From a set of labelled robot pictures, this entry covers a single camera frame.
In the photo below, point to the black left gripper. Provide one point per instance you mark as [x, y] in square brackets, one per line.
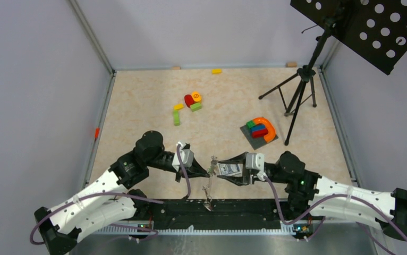
[196, 170]

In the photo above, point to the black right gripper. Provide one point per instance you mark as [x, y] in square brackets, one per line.
[248, 175]

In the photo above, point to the perforated metal keyring plate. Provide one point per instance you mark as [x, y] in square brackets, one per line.
[212, 172]

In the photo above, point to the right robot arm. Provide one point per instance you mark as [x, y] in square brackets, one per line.
[310, 193]

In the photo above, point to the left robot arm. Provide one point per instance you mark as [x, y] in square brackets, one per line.
[107, 199]

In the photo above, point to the playing card deck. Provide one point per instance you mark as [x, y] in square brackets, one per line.
[230, 169]

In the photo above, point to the grey lego baseplate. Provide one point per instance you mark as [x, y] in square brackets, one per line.
[255, 143]

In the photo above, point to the red lego brick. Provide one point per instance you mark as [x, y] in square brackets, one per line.
[259, 133]

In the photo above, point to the orange curved lego tube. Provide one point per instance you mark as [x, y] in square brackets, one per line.
[270, 136]

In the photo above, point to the blue lego brick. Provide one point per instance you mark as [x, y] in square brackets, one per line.
[258, 127]

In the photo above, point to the green lego brick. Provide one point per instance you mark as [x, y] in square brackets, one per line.
[250, 124]

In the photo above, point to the green rectangular block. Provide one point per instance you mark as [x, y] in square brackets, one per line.
[196, 106]

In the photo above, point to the yellow rectangular block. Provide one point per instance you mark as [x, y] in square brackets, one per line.
[178, 107]

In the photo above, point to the red cylinder block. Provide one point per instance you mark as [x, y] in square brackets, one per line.
[189, 100]

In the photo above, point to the orange round block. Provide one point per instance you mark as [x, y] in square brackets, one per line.
[196, 97]

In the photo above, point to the yellow block at far edge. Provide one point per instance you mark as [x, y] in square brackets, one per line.
[216, 71]

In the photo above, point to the black tripod stand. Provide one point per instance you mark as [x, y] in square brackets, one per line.
[306, 74]

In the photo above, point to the black perforated panel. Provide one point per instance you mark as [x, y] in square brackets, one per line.
[375, 30]

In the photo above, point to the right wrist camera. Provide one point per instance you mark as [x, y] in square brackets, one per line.
[256, 161]

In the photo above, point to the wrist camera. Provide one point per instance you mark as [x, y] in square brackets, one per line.
[187, 156]
[256, 161]

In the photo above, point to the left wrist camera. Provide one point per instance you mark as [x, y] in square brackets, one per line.
[187, 156]

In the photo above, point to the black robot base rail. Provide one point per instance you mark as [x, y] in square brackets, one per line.
[230, 215]

